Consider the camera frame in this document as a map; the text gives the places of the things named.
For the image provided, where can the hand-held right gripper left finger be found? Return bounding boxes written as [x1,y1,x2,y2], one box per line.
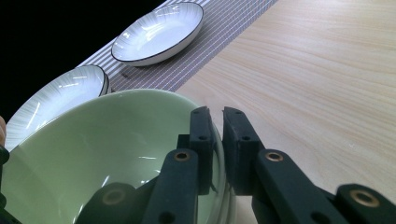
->
[140,105,217,224]

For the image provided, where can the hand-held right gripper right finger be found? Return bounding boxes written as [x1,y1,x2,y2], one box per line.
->
[222,106,349,224]

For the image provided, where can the green ceramic bowl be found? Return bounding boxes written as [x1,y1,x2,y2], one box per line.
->
[0,88,230,224]
[214,183,236,224]

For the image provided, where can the white plate black rim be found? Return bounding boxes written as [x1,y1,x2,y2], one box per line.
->
[110,1,205,67]
[4,63,108,152]
[99,69,112,97]

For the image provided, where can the grey striped placemat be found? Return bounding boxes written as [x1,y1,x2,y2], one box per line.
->
[76,0,279,93]

